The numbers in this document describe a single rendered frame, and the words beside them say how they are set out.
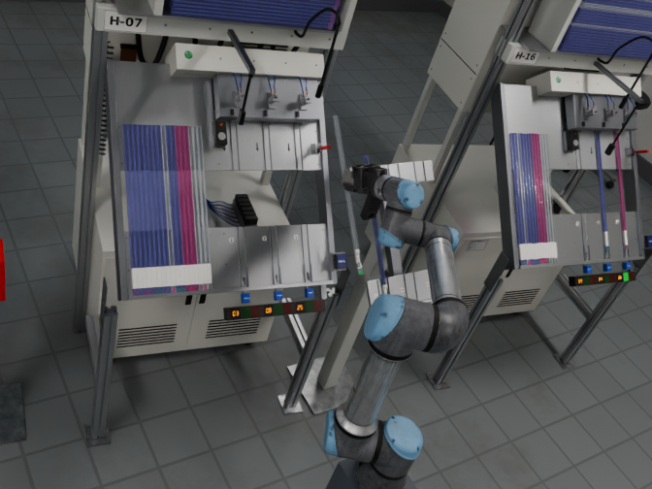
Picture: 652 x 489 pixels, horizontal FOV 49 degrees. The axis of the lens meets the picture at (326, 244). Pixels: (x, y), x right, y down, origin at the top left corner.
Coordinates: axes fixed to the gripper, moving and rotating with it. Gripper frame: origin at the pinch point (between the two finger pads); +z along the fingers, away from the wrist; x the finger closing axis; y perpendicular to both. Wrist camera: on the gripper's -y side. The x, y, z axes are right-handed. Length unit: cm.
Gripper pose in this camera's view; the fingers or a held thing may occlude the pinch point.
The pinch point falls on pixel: (346, 182)
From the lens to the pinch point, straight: 225.9
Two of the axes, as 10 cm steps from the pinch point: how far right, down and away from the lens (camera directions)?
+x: -8.6, 1.7, -4.8
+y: -0.3, -9.6, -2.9
